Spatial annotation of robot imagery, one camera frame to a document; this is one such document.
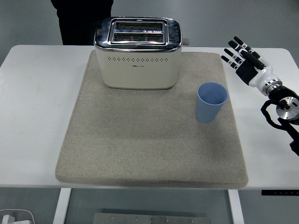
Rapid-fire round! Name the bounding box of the white plug adapter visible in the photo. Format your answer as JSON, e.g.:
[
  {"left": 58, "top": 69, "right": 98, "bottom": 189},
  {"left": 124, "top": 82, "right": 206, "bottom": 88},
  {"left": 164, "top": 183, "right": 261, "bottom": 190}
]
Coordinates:
[{"left": 1, "top": 214, "right": 16, "bottom": 224}]

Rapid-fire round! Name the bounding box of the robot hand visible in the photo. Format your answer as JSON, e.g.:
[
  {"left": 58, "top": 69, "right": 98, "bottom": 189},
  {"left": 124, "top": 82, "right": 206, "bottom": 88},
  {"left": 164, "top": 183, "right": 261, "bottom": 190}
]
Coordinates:
[{"left": 221, "top": 36, "right": 280, "bottom": 96}]

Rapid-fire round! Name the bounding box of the grey felt table mat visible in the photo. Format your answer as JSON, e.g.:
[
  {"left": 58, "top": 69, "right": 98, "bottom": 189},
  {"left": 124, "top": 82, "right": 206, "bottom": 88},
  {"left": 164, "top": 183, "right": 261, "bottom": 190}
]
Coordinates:
[{"left": 55, "top": 50, "right": 249, "bottom": 189}]

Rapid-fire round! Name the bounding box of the black table control panel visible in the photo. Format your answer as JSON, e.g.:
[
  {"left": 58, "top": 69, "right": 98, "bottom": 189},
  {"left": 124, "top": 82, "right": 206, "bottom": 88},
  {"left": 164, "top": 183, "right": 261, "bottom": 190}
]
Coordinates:
[{"left": 261, "top": 189, "right": 299, "bottom": 196}]

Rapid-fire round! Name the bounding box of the white table leg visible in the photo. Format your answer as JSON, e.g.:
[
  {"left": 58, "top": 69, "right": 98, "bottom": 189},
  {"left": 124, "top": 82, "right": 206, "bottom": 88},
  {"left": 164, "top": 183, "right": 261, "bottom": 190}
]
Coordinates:
[
  {"left": 52, "top": 188, "right": 72, "bottom": 224},
  {"left": 228, "top": 189, "right": 245, "bottom": 224}
]

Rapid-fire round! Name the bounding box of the cream and chrome toaster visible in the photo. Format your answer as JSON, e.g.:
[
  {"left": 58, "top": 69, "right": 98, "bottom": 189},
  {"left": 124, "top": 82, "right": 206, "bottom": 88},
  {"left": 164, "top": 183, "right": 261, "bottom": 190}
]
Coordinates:
[{"left": 93, "top": 16, "right": 191, "bottom": 91}]

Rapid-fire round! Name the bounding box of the grey metal plate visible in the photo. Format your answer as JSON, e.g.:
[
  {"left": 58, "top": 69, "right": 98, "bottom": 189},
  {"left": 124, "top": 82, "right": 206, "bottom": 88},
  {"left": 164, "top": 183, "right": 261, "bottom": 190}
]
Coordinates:
[{"left": 93, "top": 212, "right": 211, "bottom": 224}]

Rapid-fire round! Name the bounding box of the blue ribbed plastic cup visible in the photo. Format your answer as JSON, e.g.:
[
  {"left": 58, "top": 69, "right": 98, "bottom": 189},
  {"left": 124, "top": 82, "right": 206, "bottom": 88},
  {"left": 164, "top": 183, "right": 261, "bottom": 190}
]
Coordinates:
[{"left": 195, "top": 82, "right": 228, "bottom": 123}]

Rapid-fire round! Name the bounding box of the person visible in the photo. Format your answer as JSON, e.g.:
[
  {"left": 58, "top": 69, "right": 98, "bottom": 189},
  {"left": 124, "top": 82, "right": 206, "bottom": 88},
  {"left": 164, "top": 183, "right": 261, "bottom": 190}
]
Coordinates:
[{"left": 50, "top": 0, "right": 114, "bottom": 46}]

